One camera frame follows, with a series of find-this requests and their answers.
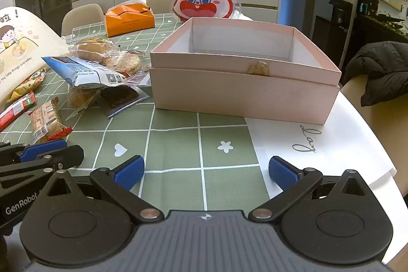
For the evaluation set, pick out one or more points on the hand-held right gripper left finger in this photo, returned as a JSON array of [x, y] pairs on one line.
[[130, 172]]

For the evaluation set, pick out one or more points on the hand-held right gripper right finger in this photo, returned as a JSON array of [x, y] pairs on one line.
[[282, 171]]

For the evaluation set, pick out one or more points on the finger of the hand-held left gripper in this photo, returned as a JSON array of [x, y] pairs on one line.
[[68, 155], [41, 149]]

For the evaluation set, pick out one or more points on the yellow snack packet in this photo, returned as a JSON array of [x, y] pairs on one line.
[[25, 85]]

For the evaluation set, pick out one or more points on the blue snack packet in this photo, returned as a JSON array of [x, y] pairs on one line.
[[83, 74]]

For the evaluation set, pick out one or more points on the pink cardboard box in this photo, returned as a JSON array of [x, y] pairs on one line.
[[242, 93]]

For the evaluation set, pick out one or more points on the cracker bar packet red ends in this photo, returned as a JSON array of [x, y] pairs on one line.
[[44, 119]]

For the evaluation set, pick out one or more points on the green checked tablecloth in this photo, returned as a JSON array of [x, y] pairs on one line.
[[178, 144]]

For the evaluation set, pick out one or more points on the brown square snack packet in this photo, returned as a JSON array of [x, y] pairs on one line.
[[119, 98]]

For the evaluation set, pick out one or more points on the crumpled white tissue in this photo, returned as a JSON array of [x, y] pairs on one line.
[[19, 68]]

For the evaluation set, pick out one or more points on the wrapped bread pile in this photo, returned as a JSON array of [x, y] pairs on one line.
[[127, 63]]

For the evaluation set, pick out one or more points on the clear wrapped bread packet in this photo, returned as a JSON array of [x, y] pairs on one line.
[[92, 49]]

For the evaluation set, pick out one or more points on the orange tissue box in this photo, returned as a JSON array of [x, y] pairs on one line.
[[127, 23]]

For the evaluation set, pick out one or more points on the black water dispenser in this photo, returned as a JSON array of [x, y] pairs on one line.
[[334, 33]]

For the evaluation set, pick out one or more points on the black aquarium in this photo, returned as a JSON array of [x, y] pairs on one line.
[[385, 20]]

